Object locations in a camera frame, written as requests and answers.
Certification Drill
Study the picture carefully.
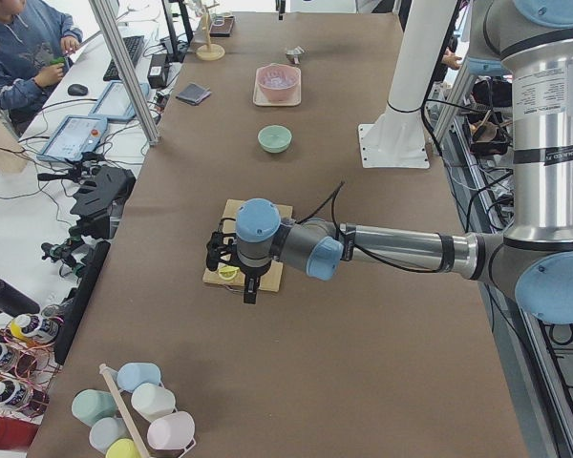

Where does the person in blue hoodie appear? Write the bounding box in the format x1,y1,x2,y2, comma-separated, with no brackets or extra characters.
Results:
0,0,83,134

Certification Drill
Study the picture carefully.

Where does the wooden mug tree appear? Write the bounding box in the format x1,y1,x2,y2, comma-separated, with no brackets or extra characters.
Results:
192,0,225,61

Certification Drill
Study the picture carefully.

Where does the black water bottle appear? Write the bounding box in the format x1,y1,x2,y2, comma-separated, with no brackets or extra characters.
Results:
0,279,40,317

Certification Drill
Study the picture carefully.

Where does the mint green mug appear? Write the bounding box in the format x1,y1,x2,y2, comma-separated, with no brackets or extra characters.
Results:
71,389,117,427

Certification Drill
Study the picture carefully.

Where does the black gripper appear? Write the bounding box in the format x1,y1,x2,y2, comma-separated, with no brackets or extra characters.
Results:
240,263,270,304

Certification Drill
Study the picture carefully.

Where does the blue teach pendant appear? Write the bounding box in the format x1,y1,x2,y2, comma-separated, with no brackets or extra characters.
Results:
89,80,135,122
36,115,108,163

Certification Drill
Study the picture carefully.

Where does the blue mug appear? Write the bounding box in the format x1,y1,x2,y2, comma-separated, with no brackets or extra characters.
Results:
117,363,161,393

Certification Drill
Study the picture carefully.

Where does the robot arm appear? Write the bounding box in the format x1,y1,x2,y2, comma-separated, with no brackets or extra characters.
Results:
223,1,573,324

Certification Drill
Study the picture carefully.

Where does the yellow plastic knife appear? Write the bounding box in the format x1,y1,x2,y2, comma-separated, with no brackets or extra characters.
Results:
217,265,240,281

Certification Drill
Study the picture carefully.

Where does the pink mug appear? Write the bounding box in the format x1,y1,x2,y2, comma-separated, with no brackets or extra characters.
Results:
147,411,196,450

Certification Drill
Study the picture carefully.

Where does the beige tray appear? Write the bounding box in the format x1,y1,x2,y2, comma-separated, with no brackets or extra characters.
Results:
253,74,301,107

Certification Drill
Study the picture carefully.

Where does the wooden mug rack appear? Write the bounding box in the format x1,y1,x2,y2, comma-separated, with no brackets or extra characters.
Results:
98,364,151,458

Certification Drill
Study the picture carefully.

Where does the black keyboard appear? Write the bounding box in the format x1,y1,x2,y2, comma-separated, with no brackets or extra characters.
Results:
102,35,146,82

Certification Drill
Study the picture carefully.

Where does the mint green bowl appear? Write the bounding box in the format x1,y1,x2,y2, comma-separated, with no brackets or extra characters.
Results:
257,125,292,154

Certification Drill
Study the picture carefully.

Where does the white mug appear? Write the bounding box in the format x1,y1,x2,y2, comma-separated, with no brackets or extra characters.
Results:
131,383,176,423

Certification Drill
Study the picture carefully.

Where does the grey mug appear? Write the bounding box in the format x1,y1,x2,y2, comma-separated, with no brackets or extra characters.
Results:
89,417,130,454

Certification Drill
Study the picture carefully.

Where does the black computer mouse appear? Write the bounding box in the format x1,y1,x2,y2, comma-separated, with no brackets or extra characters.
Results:
67,84,89,96

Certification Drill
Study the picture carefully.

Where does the yellow mug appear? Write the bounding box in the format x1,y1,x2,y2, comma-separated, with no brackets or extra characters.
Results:
105,438,140,458

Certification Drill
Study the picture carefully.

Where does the pink bowl of ice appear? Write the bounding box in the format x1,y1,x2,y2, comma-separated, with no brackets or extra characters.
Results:
256,64,301,102

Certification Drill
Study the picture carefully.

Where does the bamboo cutting board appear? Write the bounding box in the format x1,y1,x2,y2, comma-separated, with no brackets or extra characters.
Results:
202,198,293,292

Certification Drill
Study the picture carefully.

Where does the grey folded cloth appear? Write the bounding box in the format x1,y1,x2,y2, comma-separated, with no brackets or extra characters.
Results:
176,83,212,106

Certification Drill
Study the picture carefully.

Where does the metal ice scoop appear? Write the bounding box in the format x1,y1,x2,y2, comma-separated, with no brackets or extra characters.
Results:
285,46,305,65

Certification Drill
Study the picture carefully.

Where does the aluminium frame post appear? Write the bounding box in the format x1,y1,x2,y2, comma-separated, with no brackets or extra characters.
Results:
89,0,159,146

